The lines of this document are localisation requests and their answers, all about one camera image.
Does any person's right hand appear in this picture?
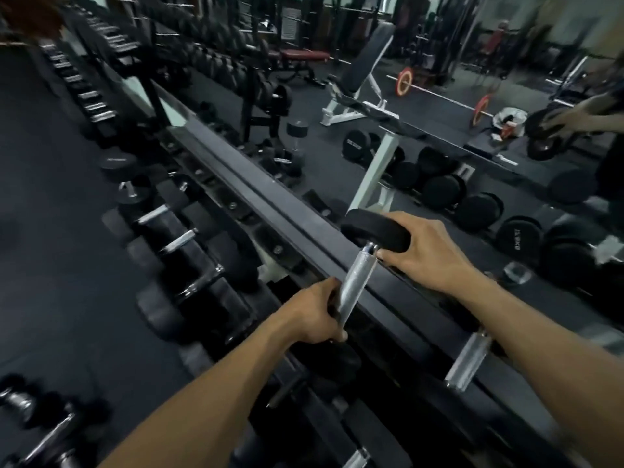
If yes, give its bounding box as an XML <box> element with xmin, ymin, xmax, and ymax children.
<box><xmin>378</xmin><ymin>212</ymin><xmax>481</xmax><ymax>293</ymax></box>

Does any person's left hand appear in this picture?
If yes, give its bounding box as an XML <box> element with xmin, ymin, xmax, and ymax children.
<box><xmin>275</xmin><ymin>277</ymin><xmax>349</xmax><ymax>344</ymax></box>

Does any black dumbbell with chrome handle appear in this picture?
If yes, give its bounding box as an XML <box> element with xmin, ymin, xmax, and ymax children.
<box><xmin>328</xmin><ymin>209</ymin><xmax>415</xmax><ymax>337</ymax></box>

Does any person's right forearm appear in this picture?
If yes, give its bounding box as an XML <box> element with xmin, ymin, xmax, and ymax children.
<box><xmin>451</xmin><ymin>274</ymin><xmax>624</xmax><ymax>468</ymax></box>

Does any person's left forearm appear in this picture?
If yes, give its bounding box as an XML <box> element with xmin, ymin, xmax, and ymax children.
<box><xmin>97</xmin><ymin>320</ymin><xmax>298</xmax><ymax>468</ymax></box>

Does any black steel dumbbell rack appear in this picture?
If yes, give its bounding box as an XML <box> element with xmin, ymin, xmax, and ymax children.
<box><xmin>63</xmin><ymin>24</ymin><xmax>593</xmax><ymax>468</ymax></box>

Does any row of black rack dumbbells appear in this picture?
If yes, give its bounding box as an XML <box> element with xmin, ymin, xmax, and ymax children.
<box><xmin>0</xmin><ymin>39</ymin><xmax>493</xmax><ymax>468</ymax></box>

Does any barbell with red plates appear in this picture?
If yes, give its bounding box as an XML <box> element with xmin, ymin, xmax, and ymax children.
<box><xmin>387</xmin><ymin>67</ymin><xmax>495</xmax><ymax>129</ymax></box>

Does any white bag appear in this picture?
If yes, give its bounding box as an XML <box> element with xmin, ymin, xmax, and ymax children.
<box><xmin>491</xmin><ymin>107</ymin><xmax>528</xmax><ymax>140</ymax></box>

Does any red padded bench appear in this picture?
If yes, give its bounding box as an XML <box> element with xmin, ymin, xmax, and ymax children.
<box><xmin>273</xmin><ymin>48</ymin><xmax>332</xmax><ymax>88</ymax></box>

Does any large wall mirror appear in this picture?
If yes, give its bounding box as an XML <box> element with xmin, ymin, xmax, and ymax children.
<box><xmin>73</xmin><ymin>0</ymin><xmax>624</xmax><ymax>346</ymax></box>

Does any white frame weight bench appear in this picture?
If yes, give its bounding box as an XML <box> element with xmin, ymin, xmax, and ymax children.
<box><xmin>320</xmin><ymin>21</ymin><xmax>405</xmax><ymax>215</ymax></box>

